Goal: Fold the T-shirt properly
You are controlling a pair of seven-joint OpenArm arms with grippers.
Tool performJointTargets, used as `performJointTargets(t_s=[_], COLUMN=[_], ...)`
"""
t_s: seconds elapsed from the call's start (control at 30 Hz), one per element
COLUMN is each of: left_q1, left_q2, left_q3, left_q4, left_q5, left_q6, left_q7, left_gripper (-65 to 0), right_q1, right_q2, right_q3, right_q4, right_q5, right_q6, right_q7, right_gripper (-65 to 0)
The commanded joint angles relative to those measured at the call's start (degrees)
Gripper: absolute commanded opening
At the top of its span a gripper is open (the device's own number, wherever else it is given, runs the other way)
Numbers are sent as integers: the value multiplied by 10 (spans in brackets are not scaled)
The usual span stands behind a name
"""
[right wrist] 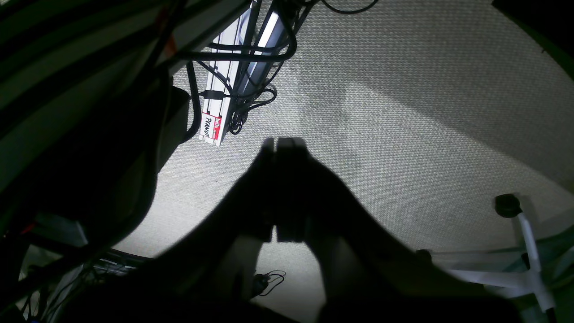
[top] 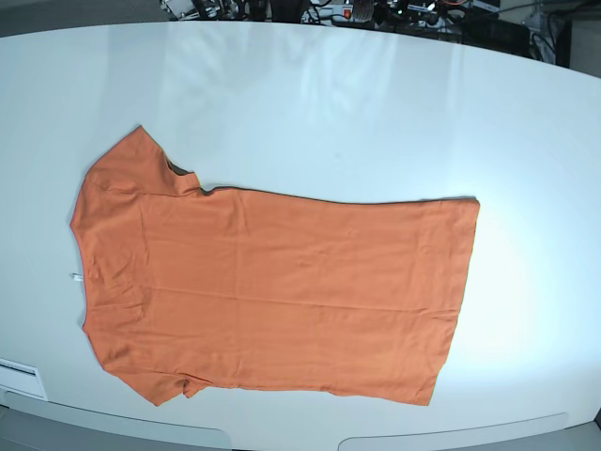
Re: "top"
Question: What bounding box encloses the orange T-shirt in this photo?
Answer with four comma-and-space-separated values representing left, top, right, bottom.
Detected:
70, 128, 480, 406

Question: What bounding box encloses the white power strip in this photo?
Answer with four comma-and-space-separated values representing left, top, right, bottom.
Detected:
300, 3, 452, 27

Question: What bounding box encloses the white paper label sheet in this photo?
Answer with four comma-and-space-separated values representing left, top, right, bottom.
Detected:
0, 359, 48, 401

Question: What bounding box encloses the black electronics box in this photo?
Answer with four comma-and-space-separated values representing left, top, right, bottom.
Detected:
462, 19, 531, 54

